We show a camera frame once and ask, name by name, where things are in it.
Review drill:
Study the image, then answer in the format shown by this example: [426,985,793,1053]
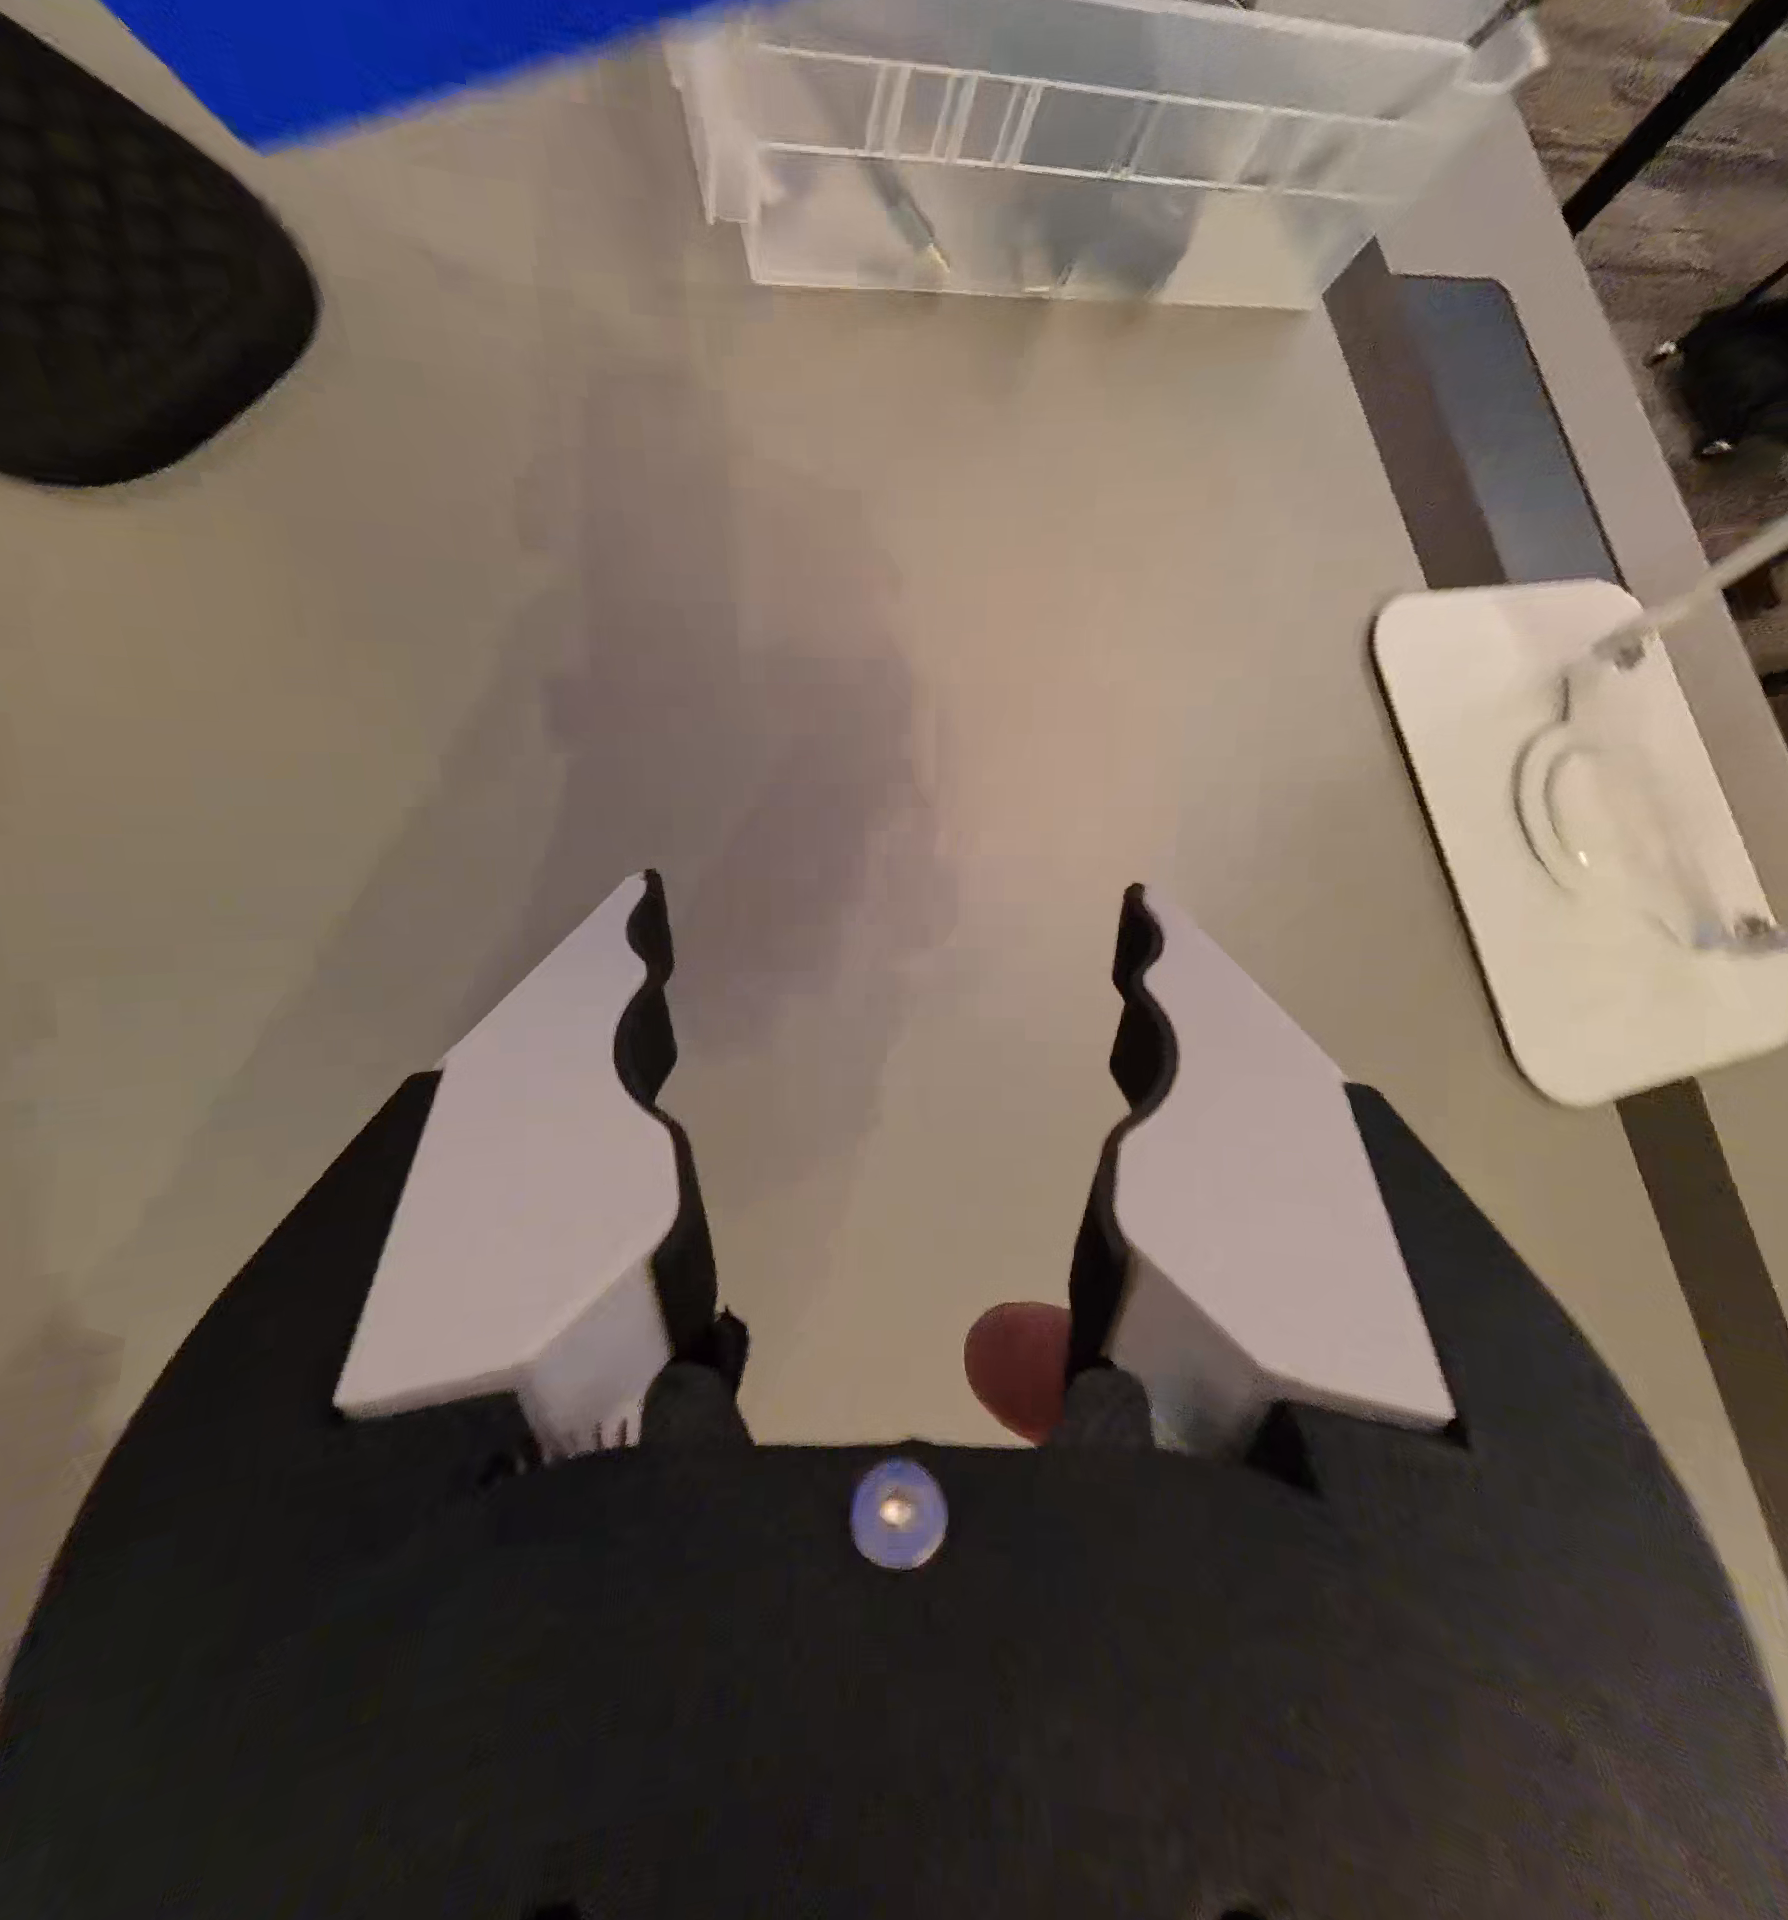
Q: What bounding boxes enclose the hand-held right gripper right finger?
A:
[1065,882,1460,1455]

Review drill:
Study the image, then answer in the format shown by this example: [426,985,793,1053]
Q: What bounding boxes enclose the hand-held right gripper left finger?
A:
[332,868,753,1455]

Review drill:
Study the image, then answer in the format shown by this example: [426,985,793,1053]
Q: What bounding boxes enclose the clear plastic bin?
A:
[664,0,1552,311]

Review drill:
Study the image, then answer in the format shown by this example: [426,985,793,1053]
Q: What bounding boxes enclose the person's right hand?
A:
[964,1302,1074,1445]

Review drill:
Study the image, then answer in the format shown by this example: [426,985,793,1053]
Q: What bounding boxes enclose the black mesh pad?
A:
[0,6,324,489]

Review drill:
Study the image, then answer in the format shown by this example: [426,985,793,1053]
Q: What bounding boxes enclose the blue plastic bin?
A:
[113,0,776,154]

